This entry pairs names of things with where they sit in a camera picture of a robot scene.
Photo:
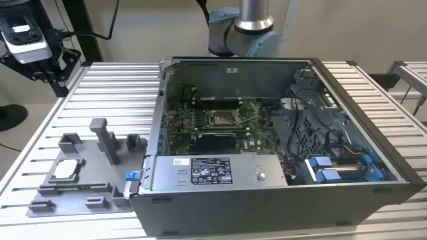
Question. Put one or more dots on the blue case latch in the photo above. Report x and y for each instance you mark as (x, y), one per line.
(132, 175)

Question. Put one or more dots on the black upright post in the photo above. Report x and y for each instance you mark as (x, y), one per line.
(80, 15)

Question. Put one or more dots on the silver metal bracket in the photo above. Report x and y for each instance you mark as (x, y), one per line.
(291, 103)

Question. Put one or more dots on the aluminium side table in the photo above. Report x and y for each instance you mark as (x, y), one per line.
(409, 75)

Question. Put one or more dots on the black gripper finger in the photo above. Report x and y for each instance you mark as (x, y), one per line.
(70, 62)
(16, 65)

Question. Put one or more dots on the green RAM stick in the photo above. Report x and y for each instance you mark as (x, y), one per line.
(223, 129)
(82, 186)

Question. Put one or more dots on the black round stand base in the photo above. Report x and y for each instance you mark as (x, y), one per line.
(10, 117)

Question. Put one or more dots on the black open PC case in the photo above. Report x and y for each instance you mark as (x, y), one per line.
(233, 212)

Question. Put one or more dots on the grey parts rack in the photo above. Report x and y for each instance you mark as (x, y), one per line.
(93, 155)

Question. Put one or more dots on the grey perforated drive cage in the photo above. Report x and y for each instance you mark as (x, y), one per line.
(307, 132)

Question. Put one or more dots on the black RAM slot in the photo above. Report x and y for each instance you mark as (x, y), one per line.
(216, 103)

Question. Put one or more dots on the CPU socket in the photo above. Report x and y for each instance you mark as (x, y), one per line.
(224, 118)

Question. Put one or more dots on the green motherboard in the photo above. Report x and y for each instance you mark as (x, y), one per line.
(263, 147)

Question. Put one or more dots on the metal locking lever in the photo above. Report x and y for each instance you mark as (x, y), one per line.
(203, 105)

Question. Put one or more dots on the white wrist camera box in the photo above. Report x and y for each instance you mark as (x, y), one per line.
(26, 50)

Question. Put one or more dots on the black graphics card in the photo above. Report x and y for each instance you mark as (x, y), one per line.
(216, 142)

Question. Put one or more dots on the grey blue plastic latch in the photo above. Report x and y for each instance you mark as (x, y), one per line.
(304, 77)

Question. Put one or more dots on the silver CPU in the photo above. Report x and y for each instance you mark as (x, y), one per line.
(66, 168)

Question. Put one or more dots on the hard disk in blue carrier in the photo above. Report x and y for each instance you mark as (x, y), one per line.
(328, 176)
(320, 161)

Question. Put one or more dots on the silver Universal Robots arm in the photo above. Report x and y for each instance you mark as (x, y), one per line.
(253, 15)

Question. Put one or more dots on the silver power supply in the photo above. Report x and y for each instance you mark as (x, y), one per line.
(167, 172)

